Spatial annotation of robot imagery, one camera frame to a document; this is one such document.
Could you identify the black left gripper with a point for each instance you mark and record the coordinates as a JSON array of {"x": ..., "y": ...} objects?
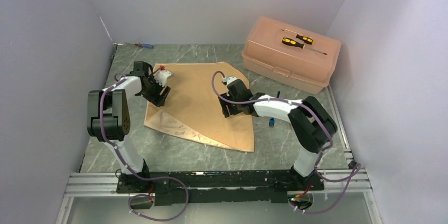
[{"x": 158, "y": 100}]

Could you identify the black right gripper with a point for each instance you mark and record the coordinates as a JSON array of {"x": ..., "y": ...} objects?
[{"x": 232, "y": 110}]

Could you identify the peach satin napkin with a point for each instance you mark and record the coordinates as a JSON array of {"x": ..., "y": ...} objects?
[{"x": 192, "y": 109}]

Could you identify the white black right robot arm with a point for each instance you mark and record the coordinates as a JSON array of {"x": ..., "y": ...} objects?
[{"x": 312, "y": 124}]

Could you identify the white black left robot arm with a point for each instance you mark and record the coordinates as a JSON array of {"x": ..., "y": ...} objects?
[{"x": 108, "y": 117}]

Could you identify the blue plastic fork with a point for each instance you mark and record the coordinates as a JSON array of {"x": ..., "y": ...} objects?
[{"x": 272, "y": 120}]

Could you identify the red blue screwdriver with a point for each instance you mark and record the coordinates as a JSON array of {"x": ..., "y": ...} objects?
[{"x": 142, "y": 45}]

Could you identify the large yellow black screwdriver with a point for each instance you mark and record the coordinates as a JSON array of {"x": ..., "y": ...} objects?
[{"x": 290, "y": 42}]

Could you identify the peach plastic toolbox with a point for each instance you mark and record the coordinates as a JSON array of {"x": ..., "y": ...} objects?
[{"x": 265, "y": 54}]

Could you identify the small yellow black screwdriver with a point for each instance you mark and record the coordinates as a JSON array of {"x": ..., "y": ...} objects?
[{"x": 304, "y": 39}]

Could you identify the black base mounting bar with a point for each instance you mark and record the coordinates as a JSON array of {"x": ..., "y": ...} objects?
[{"x": 168, "y": 188}]

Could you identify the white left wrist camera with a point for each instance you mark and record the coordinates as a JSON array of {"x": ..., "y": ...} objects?
[{"x": 162, "y": 75}]

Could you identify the aluminium frame rail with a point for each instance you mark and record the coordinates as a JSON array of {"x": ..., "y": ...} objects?
[{"x": 98, "y": 178}]

